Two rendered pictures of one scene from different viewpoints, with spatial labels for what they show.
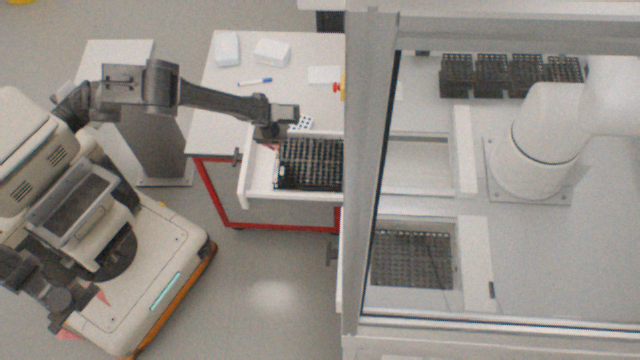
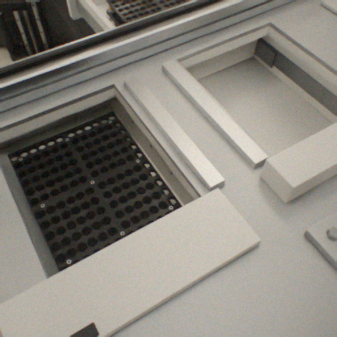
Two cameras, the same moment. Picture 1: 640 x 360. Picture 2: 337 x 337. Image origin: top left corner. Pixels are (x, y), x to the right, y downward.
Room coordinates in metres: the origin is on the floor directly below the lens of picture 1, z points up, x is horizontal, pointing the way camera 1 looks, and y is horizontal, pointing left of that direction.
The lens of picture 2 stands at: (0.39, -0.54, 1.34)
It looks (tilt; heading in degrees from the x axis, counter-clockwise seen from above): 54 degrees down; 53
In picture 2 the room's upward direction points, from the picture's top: 1 degrees counter-clockwise
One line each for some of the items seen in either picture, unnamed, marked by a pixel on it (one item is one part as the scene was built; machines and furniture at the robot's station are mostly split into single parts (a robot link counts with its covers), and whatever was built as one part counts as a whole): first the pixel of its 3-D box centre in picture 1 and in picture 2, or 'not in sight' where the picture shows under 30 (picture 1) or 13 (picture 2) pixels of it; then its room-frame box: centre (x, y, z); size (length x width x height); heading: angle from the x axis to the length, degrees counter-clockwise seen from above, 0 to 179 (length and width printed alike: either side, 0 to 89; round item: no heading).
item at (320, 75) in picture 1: (324, 75); not in sight; (1.32, -0.04, 0.77); 0.13 x 0.09 x 0.02; 88
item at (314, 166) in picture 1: (309, 166); not in sight; (0.85, 0.03, 0.87); 0.22 x 0.18 x 0.06; 83
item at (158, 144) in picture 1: (145, 120); not in sight; (1.46, 0.81, 0.38); 0.30 x 0.30 x 0.76; 86
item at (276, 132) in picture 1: (269, 126); not in sight; (0.87, 0.14, 1.06); 0.10 x 0.07 x 0.07; 78
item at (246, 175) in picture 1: (249, 162); not in sight; (0.87, 0.23, 0.87); 0.29 x 0.02 x 0.11; 173
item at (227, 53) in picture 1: (227, 49); not in sight; (1.48, 0.35, 0.78); 0.15 x 0.10 x 0.04; 4
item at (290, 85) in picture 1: (283, 143); not in sight; (1.28, 0.16, 0.38); 0.62 x 0.58 x 0.76; 173
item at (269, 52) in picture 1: (272, 53); not in sight; (1.44, 0.16, 0.79); 0.13 x 0.09 x 0.05; 68
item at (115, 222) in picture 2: not in sight; (95, 194); (0.49, -0.25, 0.87); 0.22 x 0.18 x 0.06; 83
